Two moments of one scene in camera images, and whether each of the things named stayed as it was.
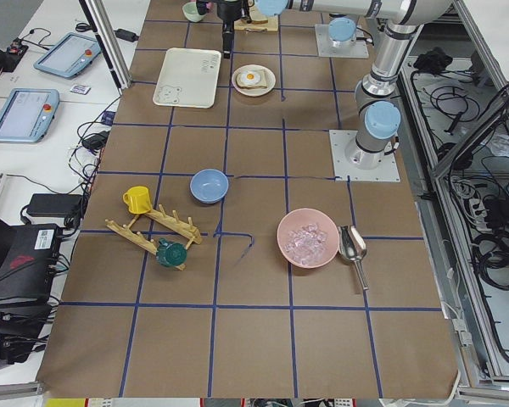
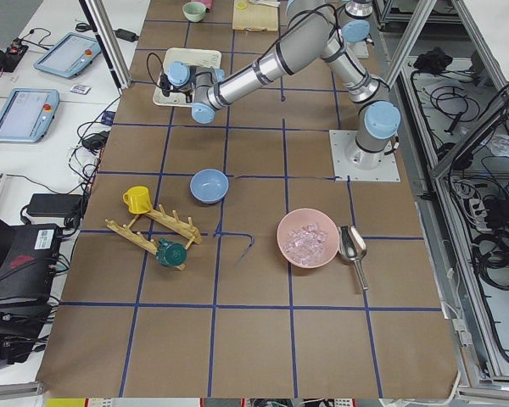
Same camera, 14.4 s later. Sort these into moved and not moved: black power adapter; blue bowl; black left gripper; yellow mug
Moved: black left gripper
Not moved: blue bowl; yellow mug; black power adapter
